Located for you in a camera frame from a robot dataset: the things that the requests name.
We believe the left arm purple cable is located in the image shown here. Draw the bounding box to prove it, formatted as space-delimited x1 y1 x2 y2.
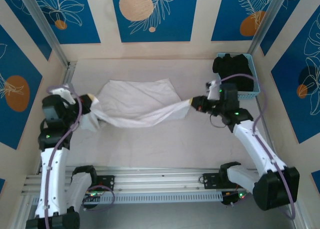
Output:
44 85 116 229

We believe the black clothing pile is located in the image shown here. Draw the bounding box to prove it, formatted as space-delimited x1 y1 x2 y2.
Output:
212 53 255 92

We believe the white slotted cable duct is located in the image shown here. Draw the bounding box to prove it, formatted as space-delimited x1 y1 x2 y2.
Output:
31 191 224 205

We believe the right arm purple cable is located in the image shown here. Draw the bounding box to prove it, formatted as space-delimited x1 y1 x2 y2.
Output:
216 73 297 220

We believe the white t-shirt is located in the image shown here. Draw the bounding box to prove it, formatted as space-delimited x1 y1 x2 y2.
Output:
79 77 193 133

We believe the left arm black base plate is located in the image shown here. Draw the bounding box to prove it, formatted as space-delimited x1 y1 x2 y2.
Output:
96 175 116 192

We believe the long aluminium base rail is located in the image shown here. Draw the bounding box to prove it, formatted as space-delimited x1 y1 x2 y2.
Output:
21 165 297 195

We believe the aluminium frame leg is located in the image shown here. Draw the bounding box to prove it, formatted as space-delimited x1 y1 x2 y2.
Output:
11 193 35 229
283 188 310 229

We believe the aluminium corner post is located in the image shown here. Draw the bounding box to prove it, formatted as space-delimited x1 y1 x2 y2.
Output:
246 0 293 57
17 0 71 68

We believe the blue floral wall panel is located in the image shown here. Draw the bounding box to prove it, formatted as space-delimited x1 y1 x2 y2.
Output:
0 25 44 150
0 0 53 62
271 7 320 144
24 0 102 45
110 0 200 43
211 0 283 42
259 0 320 57

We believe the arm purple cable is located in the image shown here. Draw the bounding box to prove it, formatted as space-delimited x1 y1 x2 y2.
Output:
216 73 297 220
44 85 116 229

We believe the light blue plastic basket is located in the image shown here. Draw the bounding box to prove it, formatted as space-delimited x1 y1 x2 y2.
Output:
216 52 261 100

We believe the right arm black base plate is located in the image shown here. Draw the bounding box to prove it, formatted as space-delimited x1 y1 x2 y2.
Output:
202 172 250 190

